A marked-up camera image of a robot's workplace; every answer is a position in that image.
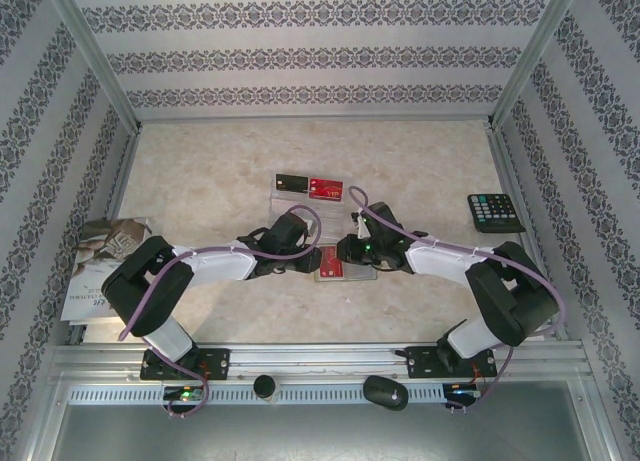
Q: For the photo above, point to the clear card holder case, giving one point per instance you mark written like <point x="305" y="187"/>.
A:
<point x="362" y="276"/>

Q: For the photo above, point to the black credit card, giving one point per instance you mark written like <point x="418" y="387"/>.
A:
<point x="292" y="182"/>

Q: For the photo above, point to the red VIP credit card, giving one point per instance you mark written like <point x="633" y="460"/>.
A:
<point x="326" y="190"/>

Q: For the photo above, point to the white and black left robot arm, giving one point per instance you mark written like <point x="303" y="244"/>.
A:
<point x="220" y="263"/>

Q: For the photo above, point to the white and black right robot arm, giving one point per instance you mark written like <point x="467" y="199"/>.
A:
<point x="445" y="261"/>

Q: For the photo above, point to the clear acrylic tray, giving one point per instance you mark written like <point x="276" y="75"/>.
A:
<point x="330" y="216"/>

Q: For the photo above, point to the black calculator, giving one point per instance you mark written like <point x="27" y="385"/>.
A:
<point x="495" y="211"/>

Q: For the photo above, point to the small jar with black lid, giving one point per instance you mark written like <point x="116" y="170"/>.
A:
<point x="265" y="387"/>

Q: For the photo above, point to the black computer mouse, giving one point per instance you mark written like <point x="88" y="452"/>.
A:
<point x="384" y="392"/>

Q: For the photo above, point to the grey metal panel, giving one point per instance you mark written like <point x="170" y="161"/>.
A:
<point x="320" y="436"/>

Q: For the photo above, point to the right control board green light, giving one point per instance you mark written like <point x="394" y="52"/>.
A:
<point x="462" y="391"/>

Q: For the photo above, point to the control board green light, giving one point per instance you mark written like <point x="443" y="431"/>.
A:
<point x="462" y="391"/>
<point x="185" y="394"/>

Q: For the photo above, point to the left control board green light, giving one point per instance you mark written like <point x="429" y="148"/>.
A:
<point x="185" y="394"/>

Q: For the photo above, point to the magazine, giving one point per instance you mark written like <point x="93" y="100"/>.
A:
<point x="100" y="251"/>

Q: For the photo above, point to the aluminium mounting rail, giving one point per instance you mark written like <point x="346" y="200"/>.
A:
<point x="320" y="356"/>

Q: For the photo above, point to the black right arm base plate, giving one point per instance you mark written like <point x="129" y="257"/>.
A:
<point x="420" y="363"/>

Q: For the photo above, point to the aluminium side rail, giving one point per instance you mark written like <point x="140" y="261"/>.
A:
<point x="123" y="176"/>
<point x="510" y="181"/>

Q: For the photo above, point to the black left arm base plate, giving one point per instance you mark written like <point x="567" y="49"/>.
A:
<point x="217" y="363"/>

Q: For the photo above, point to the aluminium frame post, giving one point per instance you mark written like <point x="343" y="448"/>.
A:
<point x="524" y="66"/>
<point x="104" y="66"/>

